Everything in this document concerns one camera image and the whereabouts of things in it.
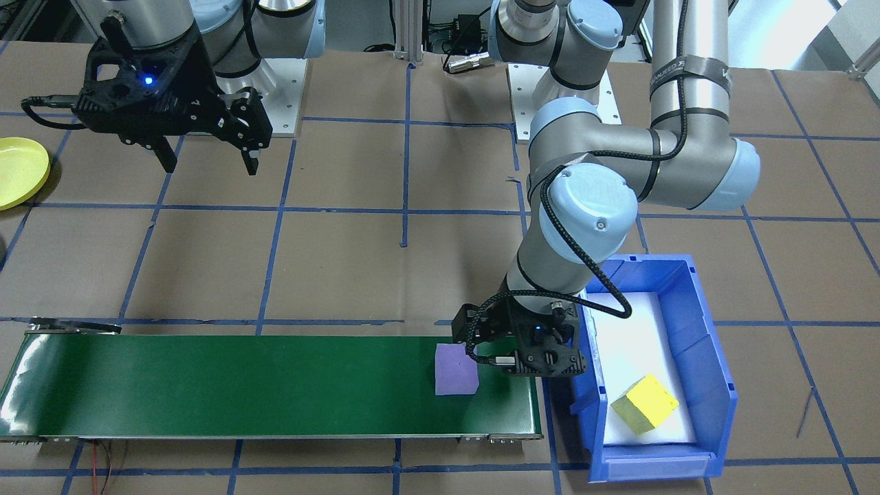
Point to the purple foam block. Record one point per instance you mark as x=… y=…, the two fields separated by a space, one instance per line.
x=457 y=369

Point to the yellow foam block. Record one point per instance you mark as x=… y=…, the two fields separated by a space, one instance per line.
x=650 y=405

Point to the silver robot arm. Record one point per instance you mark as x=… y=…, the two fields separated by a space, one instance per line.
x=598 y=151
x=137 y=20

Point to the yellow plate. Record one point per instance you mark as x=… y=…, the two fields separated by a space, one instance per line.
x=20 y=172

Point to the white foam pad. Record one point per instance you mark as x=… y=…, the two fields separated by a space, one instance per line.
x=639 y=344

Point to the blue plastic storage bin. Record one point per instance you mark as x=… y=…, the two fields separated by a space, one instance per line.
x=694 y=323

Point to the green conveyor belt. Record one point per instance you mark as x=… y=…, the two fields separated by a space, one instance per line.
x=240 y=385

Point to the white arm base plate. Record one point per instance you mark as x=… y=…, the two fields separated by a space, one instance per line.
x=522 y=103
x=282 y=96

